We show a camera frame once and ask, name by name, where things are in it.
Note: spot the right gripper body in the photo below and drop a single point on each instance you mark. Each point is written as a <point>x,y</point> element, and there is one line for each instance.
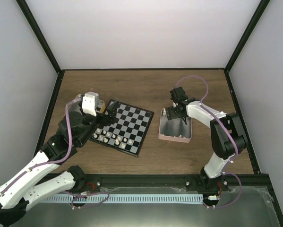
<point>174,115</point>

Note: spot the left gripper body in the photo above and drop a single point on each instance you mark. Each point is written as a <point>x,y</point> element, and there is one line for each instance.
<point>106,121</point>

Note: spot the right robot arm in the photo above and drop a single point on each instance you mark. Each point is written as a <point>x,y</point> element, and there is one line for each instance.
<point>228,138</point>

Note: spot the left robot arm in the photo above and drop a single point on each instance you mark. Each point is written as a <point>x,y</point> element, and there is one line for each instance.
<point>24,190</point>

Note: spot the yellow tin tray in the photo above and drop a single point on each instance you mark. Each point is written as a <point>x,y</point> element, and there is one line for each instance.
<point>101,105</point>

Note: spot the pink tin tray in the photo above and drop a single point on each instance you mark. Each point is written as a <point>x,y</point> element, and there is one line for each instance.
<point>175,130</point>

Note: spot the black and silver chessboard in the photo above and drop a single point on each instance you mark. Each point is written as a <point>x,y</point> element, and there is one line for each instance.
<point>131,123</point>

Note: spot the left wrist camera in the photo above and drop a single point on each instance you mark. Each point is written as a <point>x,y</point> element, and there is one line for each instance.
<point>90,101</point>

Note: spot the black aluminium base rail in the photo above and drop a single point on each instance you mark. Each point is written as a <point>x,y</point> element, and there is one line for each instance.
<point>98,182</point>

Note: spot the blue slotted cable duct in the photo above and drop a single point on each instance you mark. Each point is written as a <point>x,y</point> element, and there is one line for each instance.
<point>128,199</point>

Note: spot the right black frame post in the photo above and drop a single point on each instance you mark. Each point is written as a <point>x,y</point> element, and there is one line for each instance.
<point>247,33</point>

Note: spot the black frame post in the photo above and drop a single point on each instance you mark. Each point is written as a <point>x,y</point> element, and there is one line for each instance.
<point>247,33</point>
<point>23,5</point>

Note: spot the left black frame post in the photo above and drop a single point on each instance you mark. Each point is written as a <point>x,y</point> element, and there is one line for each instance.
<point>23,5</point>

